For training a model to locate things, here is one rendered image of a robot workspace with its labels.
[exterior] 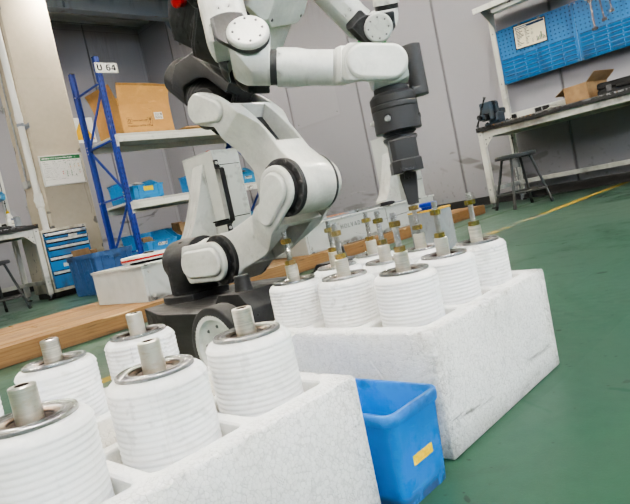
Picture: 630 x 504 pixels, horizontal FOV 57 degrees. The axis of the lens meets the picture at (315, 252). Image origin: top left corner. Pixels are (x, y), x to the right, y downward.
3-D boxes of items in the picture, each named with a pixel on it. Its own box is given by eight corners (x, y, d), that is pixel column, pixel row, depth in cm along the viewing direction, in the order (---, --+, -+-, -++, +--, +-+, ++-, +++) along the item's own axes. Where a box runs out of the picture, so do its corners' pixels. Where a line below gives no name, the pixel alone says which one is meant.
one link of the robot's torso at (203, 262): (185, 288, 173) (175, 244, 172) (237, 273, 187) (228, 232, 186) (226, 284, 158) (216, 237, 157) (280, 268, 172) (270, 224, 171)
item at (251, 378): (222, 501, 66) (186, 347, 65) (282, 462, 73) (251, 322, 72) (279, 519, 59) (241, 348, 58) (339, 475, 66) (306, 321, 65)
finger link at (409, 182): (405, 205, 112) (398, 173, 111) (421, 202, 111) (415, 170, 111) (405, 205, 110) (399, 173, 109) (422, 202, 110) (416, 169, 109)
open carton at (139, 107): (92, 146, 607) (81, 98, 603) (150, 142, 660) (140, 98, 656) (121, 133, 569) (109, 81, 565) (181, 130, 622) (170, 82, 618)
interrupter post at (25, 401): (10, 428, 48) (0, 389, 48) (40, 416, 49) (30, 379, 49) (21, 431, 46) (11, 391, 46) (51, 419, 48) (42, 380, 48)
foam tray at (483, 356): (264, 429, 105) (242, 332, 104) (388, 357, 133) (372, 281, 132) (455, 461, 79) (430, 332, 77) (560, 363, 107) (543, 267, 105)
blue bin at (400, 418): (247, 473, 88) (230, 397, 88) (298, 441, 96) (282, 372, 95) (409, 518, 67) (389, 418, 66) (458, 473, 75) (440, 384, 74)
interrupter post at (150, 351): (138, 377, 56) (130, 344, 56) (159, 368, 58) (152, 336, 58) (151, 378, 55) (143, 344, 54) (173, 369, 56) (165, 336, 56)
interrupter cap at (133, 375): (101, 385, 56) (99, 378, 56) (167, 359, 62) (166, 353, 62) (141, 390, 51) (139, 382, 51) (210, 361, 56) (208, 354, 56)
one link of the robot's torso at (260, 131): (284, 231, 140) (180, 123, 160) (332, 219, 152) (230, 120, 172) (307, 179, 131) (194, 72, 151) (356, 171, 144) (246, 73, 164)
